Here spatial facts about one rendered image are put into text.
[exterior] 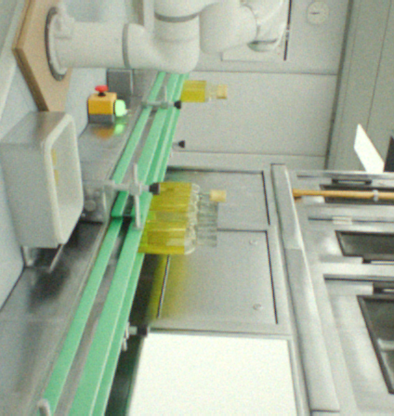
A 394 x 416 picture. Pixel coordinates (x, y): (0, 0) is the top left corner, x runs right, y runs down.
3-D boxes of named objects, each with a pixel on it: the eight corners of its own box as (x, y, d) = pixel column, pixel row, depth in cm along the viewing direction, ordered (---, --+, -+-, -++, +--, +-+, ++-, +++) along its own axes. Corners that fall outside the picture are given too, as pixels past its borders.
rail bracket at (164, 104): (139, 109, 166) (180, 110, 166) (138, 86, 163) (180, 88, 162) (141, 105, 170) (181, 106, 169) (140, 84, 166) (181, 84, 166)
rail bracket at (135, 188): (107, 230, 120) (160, 232, 119) (101, 165, 111) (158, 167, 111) (110, 224, 122) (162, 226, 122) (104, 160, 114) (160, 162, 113)
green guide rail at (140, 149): (108, 189, 119) (142, 190, 119) (108, 186, 119) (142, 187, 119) (176, 37, 270) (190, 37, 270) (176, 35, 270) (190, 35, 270)
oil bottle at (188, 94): (163, 101, 226) (226, 103, 225) (163, 89, 223) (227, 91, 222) (164, 97, 231) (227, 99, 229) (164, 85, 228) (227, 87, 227)
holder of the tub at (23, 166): (21, 268, 104) (59, 270, 103) (-4, 142, 90) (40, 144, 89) (47, 225, 118) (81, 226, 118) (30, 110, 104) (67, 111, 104)
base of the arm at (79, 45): (38, 27, 101) (116, 28, 101) (51, -11, 108) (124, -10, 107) (58, 85, 114) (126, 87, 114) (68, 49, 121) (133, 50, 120)
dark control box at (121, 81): (107, 94, 174) (132, 95, 173) (105, 71, 170) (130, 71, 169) (111, 87, 181) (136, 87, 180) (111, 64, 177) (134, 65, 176)
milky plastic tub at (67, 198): (19, 248, 101) (63, 250, 100) (-2, 141, 89) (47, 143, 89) (46, 204, 116) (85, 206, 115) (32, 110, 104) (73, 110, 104)
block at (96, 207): (76, 223, 119) (106, 224, 119) (72, 187, 114) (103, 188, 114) (81, 214, 122) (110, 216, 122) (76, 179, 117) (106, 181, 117)
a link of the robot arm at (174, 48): (125, 80, 112) (198, 82, 112) (119, 21, 103) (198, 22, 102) (132, 58, 119) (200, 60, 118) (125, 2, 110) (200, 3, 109)
